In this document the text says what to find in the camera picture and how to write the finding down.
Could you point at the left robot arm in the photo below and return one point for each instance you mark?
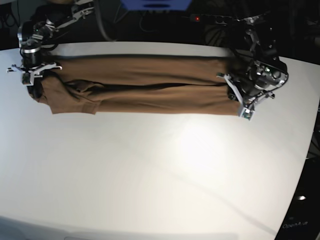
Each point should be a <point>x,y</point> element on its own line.
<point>251,41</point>

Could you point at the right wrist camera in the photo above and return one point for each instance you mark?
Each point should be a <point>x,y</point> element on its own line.
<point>27,79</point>

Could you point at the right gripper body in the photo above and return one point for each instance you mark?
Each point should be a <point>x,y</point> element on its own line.
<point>31,59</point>

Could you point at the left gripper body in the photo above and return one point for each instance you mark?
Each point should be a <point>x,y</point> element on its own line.
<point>256,82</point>

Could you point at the black power strip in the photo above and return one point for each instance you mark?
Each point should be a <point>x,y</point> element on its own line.
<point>211,19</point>

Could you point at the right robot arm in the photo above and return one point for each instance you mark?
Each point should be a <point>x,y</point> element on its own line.
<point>36,39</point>

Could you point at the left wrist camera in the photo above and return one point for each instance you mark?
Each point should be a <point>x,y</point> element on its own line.
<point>246,113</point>

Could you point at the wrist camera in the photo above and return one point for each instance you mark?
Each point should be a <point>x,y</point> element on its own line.
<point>27,79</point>
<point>246,113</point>

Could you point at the blue box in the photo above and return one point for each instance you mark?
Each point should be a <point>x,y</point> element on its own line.
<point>156,5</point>

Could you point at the brown T-shirt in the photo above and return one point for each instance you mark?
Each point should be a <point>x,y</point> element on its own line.
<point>139,84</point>

